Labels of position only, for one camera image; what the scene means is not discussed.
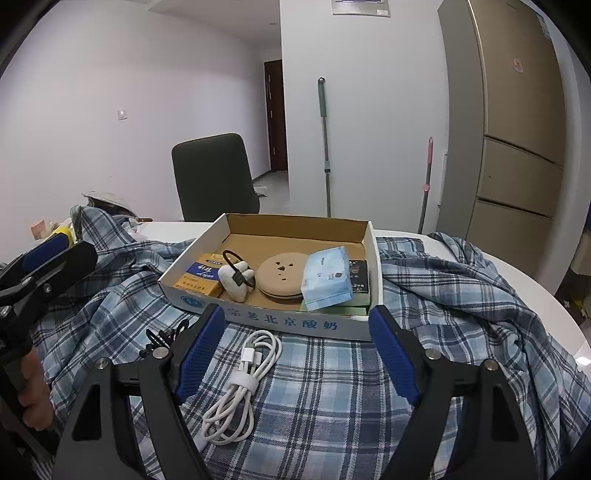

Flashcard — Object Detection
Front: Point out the white usb cable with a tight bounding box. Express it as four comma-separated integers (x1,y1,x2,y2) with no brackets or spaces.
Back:
201,333,284,446

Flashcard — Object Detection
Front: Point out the white plush keychain toy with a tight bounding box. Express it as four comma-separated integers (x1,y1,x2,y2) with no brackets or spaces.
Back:
218,250,256,303

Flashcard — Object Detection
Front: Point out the blue baby wipes pack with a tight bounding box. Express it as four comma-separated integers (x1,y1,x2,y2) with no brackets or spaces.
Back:
301,246,353,311

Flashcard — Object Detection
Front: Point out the left hand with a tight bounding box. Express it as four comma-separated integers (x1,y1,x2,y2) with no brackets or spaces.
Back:
19,348,54,431

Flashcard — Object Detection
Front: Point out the pink cup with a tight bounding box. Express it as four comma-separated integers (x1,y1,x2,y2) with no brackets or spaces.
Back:
30,220,47,240

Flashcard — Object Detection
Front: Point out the yellow packet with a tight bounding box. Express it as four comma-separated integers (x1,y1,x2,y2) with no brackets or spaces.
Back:
51,225,75,245

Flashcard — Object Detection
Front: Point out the blue plaid shirt cloth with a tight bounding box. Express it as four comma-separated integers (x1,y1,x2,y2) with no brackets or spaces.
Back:
32,206,590,479

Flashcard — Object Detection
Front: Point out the orange blue small box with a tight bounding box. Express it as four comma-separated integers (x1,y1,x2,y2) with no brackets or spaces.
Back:
174,253,225,298

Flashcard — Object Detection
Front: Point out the round tan cookie-shaped object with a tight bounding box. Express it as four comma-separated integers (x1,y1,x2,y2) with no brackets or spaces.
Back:
254,252,308,300

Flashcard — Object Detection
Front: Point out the black small box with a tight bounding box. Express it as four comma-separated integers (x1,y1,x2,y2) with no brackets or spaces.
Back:
348,260,370,307

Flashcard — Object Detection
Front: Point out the dark grey chair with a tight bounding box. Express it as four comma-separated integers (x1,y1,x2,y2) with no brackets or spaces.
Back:
171,133,260,222

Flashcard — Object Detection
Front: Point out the white cardboard tray box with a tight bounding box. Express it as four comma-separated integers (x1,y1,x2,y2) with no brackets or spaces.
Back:
158,213,383,342

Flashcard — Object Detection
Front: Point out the dark brown door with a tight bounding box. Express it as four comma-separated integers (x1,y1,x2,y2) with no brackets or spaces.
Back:
264,60,287,172

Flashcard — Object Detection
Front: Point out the gold three-door refrigerator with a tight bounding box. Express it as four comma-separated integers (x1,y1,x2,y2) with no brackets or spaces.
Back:
437,0,566,276

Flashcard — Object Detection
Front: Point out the grey green mop handle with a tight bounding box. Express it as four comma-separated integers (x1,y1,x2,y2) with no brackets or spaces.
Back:
318,77,332,218

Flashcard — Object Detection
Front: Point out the wall electrical panel box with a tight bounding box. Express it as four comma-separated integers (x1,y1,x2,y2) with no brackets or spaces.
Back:
332,0,391,17

